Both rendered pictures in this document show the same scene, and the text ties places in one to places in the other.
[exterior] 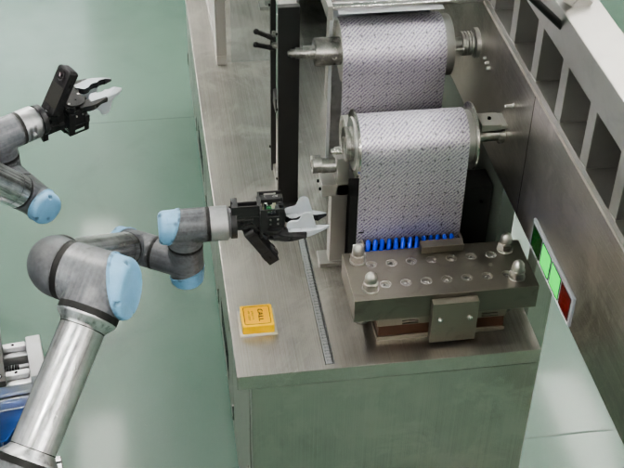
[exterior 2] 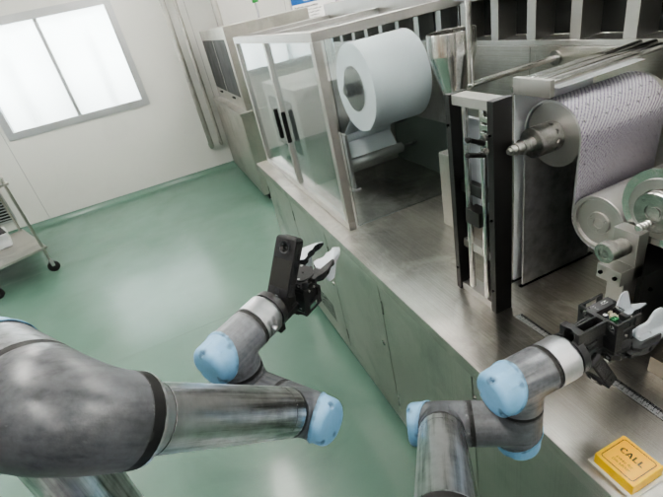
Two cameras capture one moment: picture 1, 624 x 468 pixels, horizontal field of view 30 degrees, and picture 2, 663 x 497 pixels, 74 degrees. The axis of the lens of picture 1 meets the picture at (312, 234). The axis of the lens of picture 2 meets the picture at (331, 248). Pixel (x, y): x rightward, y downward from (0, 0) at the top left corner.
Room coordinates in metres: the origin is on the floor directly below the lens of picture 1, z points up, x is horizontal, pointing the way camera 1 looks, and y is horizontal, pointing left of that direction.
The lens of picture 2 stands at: (1.53, 0.57, 1.68)
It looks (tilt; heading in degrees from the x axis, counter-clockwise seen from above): 29 degrees down; 352
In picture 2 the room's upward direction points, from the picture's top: 13 degrees counter-clockwise
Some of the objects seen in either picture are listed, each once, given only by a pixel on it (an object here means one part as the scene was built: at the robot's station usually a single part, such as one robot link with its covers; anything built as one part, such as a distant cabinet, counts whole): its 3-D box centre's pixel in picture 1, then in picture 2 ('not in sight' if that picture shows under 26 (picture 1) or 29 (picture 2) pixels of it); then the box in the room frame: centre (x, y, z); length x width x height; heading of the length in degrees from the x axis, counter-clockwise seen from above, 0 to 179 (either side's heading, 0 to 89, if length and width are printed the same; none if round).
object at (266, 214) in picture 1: (257, 217); (594, 335); (1.98, 0.12, 1.12); 0.12 x 0.08 x 0.09; 99
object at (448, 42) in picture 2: not in sight; (451, 41); (2.81, -0.08, 1.50); 0.14 x 0.14 x 0.06
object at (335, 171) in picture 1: (331, 208); (614, 298); (2.11, -0.04, 1.05); 0.06 x 0.05 x 0.31; 99
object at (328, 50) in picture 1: (327, 51); (542, 139); (2.32, -0.03, 1.33); 0.06 x 0.06 x 0.06; 9
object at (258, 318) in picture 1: (256, 318); (627, 463); (1.88, 0.12, 0.91); 0.07 x 0.07 x 0.02; 9
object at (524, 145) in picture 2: (301, 52); (519, 147); (2.31, 0.03, 1.33); 0.06 x 0.03 x 0.03; 99
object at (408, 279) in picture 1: (437, 279); not in sight; (1.93, -0.28, 1.00); 0.40 x 0.16 x 0.06; 99
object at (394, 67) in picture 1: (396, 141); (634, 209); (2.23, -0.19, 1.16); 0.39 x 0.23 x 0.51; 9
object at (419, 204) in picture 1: (410, 207); not in sight; (2.04, -0.21, 1.11); 0.23 x 0.01 x 0.18; 99
